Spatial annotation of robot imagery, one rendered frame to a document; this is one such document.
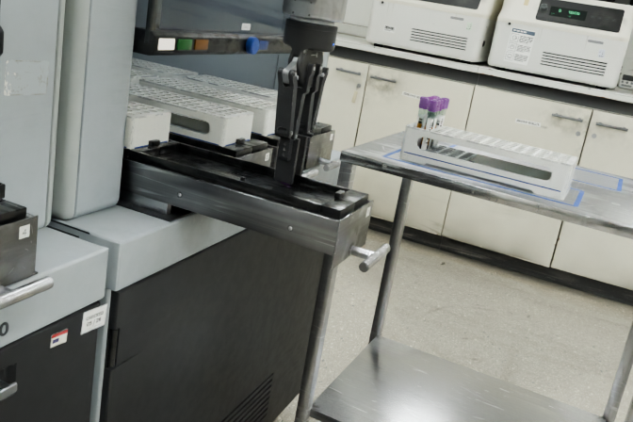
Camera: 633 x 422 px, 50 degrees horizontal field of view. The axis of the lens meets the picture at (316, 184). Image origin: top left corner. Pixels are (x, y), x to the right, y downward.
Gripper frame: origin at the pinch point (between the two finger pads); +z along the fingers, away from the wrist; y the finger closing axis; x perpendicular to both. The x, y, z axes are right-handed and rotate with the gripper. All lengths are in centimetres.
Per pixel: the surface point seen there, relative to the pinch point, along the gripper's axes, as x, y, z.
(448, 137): 17.1, -28.7, -3.5
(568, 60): 22, -225, -14
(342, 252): 13.3, 8.1, 8.9
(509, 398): 38, -57, 56
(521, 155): 29.9, -28.2, -3.4
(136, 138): -21.8, 8.5, 1.0
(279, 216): 4.6, 11.3, 5.2
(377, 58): -63, -229, 1
